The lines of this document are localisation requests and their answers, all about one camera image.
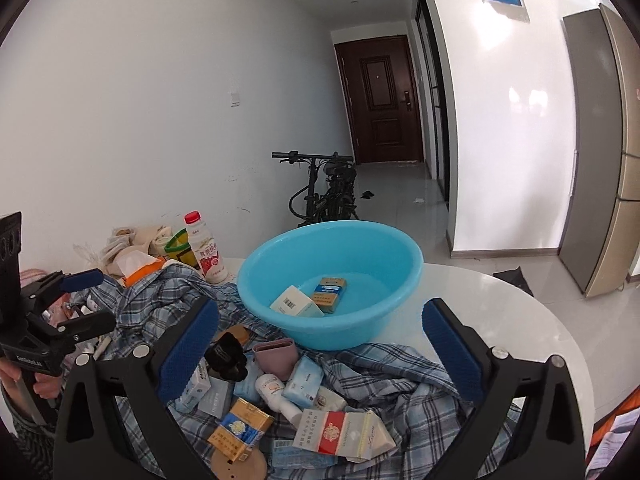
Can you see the blue plaid shirt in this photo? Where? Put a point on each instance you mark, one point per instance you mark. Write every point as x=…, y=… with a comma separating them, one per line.
x=400, y=375

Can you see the black floor mat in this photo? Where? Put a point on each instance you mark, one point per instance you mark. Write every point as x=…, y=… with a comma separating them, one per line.
x=515, y=280

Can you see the white lotion bottle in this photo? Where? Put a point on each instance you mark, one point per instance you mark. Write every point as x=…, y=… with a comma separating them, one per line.
x=272, y=391

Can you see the red and white carton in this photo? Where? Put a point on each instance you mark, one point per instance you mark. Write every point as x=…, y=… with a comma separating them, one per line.
x=340, y=435

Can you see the green lid jar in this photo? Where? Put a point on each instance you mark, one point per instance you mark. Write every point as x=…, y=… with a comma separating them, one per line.
x=177, y=250

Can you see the blue and orange box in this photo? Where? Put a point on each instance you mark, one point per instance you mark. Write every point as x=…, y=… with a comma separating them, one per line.
x=330, y=294

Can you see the white tissue pack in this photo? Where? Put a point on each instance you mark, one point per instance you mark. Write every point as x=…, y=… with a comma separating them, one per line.
x=331, y=401

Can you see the red cap milk bottle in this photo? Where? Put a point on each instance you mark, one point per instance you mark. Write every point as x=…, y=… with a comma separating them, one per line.
x=207, y=257

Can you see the black hair scrunchie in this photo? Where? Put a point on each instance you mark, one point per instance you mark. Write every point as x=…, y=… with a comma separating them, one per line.
x=227, y=357

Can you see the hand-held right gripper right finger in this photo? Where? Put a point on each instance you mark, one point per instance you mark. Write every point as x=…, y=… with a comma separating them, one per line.
x=452, y=360

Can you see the tan round perforated disc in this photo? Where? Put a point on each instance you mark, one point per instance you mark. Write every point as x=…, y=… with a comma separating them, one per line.
x=240, y=467

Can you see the blue tissue pack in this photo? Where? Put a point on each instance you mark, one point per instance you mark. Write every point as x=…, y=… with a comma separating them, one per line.
x=246, y=389
x=300, y=457
x=305, y=380

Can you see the brown flat object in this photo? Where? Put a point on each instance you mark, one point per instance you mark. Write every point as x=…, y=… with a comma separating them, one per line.
x=241, y=334

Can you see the person's left hand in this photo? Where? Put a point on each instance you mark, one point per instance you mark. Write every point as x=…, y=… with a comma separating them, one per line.
x=44, y=386

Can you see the black framed glass door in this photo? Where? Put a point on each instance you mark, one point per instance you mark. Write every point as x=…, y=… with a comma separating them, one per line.
x=435, y=110

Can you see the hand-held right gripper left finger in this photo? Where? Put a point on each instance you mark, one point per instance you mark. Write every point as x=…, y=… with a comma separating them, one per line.
x=187, y=360

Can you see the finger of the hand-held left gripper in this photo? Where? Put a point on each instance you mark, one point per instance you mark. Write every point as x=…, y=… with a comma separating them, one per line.
x=82, y=279
x=92, y=324

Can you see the grey and gold refrigerator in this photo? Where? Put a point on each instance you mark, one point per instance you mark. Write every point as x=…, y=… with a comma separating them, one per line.
x=595, y=150

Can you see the blue plastic basin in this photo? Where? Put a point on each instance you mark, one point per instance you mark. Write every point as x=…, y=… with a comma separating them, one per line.
x=327, y=332

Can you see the white wall switch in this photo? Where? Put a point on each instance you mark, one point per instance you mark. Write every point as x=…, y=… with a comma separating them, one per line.
x=235, y=97

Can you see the black bicycle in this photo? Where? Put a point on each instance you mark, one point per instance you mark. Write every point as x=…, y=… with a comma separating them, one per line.
x=330, y=190

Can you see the white barcode box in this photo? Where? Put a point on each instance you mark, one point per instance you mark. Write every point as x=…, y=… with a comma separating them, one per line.
x=295, y=302

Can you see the person's left forearm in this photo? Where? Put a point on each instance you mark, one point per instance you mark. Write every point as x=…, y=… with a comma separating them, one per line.
x=20, y=440

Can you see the brown entrance door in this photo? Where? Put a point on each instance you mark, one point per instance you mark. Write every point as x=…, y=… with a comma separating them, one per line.
x=385, y=105

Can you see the orange blue cigarette box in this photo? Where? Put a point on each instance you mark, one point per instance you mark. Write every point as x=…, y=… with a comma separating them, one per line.
x=240, y=430

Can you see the white and blue small box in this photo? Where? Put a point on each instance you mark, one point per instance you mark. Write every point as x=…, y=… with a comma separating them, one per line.
x=194, y=392

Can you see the clear plastic bag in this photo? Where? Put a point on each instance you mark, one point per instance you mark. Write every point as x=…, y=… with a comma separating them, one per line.
x=90, y=257

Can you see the pink cup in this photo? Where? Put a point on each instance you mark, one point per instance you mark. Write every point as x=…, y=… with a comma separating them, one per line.
x=275, y=360

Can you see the stack of papers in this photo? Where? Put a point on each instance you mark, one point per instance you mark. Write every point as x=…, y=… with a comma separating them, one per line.
x=617, y=447

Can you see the silver flat box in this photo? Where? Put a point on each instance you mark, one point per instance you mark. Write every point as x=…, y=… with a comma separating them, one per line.
x=216, y=400

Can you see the orange and white tissue box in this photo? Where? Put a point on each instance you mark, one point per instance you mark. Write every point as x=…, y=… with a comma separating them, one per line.
x=142, y=270

